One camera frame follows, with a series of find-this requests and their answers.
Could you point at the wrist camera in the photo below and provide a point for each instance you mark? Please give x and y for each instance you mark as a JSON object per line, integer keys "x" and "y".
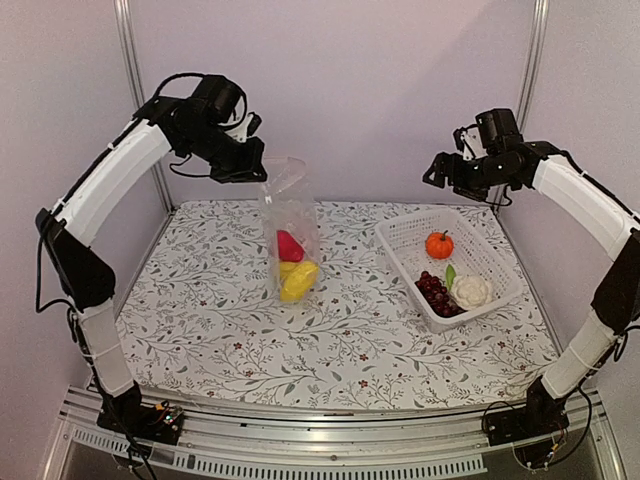
{"x": 468, "y": 142}
{"x": 222, "y": 97}

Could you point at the dark red toy grapes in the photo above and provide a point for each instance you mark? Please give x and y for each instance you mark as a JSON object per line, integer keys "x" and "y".
{"x": 436, "y": 294}

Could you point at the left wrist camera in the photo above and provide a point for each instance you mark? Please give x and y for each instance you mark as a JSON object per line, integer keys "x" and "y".
{"x": 222, "y": 97}

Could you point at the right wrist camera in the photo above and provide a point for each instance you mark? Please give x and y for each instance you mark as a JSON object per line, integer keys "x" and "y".
{"x": 468, "y": 142}

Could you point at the white perforated plastic basket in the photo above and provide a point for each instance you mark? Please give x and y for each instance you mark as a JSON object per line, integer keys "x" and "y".
{"x": 403, "y": 240}

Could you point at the floral patterned tablecloth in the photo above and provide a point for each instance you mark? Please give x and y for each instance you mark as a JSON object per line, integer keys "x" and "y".
{"x": 204, "y": 319}

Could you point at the clear zip top bag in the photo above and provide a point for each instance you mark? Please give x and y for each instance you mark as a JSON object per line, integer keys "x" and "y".
{"x": 286, "y": 203}

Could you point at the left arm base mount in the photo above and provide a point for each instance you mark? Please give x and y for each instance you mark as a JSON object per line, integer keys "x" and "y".
{"x": 161, "y": 423}

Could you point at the red toy bell pepper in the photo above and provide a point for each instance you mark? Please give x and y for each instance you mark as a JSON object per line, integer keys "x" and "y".
{"x": 289, "y": 250}

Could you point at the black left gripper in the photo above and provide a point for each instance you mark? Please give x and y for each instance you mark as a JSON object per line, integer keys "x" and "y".
{"x": 245, "y": 171}

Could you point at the aluminium corner post right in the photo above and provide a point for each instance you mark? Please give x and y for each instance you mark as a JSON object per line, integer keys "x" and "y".
{"x": 533, "y": 61}

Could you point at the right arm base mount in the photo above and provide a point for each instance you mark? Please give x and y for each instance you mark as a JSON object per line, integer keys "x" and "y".
{"x": 535, "y": 445}

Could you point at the aluminium front rail frame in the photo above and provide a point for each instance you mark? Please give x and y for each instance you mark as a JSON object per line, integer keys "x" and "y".
{"x": 224, "y": 439}

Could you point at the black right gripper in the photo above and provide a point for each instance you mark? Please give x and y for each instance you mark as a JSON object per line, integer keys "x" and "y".
{"x": 441, "y": 162}

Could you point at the white toy cauliflower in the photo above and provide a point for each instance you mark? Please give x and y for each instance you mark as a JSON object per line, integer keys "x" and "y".
{"x": 470, "y": 292}

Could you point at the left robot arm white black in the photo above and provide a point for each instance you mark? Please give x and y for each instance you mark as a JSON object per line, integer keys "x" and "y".
{"x": 68, "y": 231}

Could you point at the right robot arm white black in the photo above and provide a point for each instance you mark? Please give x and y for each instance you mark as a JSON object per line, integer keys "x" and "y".
{"x": 534, "y": 202}

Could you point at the orange toy pumpkin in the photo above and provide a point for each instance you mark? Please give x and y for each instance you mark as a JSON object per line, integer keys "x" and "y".
{"x": 439, "y": 245}

